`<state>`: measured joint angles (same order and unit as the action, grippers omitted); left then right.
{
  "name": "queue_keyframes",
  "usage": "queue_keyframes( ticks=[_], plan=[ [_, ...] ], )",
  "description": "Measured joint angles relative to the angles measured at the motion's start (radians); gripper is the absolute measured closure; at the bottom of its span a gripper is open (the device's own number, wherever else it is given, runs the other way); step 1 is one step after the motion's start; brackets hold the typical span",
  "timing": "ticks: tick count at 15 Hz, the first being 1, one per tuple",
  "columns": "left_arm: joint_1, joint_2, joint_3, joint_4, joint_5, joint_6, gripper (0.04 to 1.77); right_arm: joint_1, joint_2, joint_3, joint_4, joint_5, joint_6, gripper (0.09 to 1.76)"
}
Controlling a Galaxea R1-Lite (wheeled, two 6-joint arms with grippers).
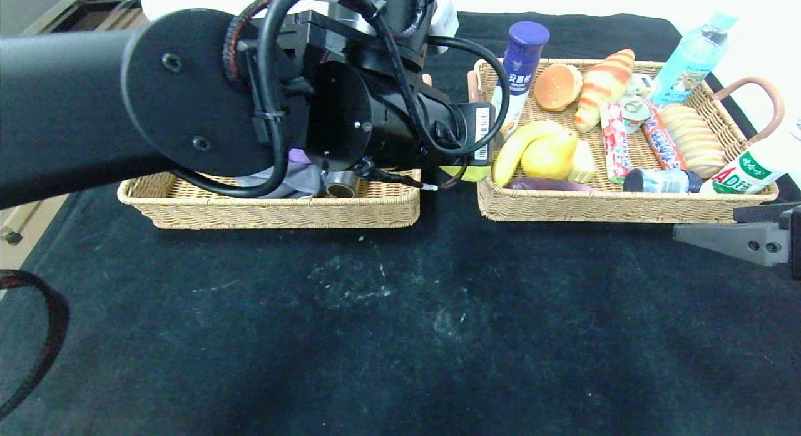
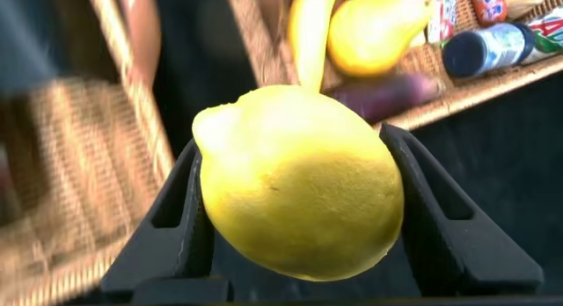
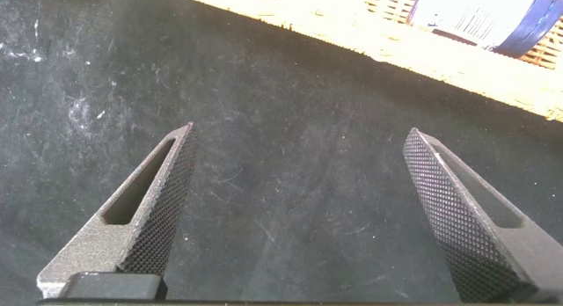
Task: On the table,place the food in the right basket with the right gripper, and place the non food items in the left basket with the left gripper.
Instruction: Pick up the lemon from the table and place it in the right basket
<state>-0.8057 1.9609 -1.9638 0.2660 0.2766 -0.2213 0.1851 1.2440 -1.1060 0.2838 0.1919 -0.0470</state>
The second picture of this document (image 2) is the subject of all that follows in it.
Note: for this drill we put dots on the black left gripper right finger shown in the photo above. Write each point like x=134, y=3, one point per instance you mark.
x=448, y=249

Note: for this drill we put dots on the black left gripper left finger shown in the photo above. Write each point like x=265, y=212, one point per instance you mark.
x=167, y=249

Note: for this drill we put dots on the yellow lemon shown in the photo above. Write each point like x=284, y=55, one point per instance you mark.
x=299, y=187

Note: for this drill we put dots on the purple eggplant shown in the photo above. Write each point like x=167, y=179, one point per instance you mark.
x=387, y=95

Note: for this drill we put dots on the small blue black-capped jar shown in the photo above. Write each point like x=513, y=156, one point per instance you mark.
x=484, y=48

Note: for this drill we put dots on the yellow pear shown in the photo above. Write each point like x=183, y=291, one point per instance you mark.
x=374, y=33

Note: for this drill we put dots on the white green milk bottle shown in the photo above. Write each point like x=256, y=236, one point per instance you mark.
x=547, y=33

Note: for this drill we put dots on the red sausage pack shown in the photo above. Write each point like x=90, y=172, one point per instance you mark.
x=488, y=5

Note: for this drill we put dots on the yellow banana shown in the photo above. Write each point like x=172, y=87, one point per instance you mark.
x=310, y=33

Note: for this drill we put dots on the ridged long bread loaf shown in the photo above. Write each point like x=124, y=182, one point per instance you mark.
x=523, y=0

